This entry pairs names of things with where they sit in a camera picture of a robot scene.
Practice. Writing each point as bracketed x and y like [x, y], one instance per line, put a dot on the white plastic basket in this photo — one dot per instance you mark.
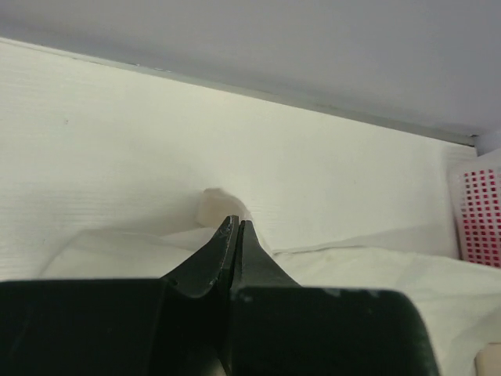
[487, 148]

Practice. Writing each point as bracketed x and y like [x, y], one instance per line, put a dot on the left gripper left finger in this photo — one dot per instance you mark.
[120, 326]

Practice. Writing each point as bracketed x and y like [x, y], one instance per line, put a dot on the beige folded cloth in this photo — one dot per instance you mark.
[488, 360]

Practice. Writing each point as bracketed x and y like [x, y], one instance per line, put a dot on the cream white t-shirt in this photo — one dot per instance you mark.
[459, 301]

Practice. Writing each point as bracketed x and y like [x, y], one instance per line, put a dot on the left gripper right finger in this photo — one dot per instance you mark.
[278, 327]

